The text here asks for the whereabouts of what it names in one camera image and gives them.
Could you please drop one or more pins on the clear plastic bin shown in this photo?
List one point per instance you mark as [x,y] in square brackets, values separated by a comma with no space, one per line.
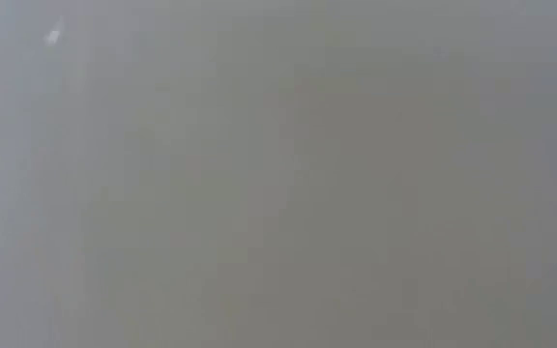
[278,174]

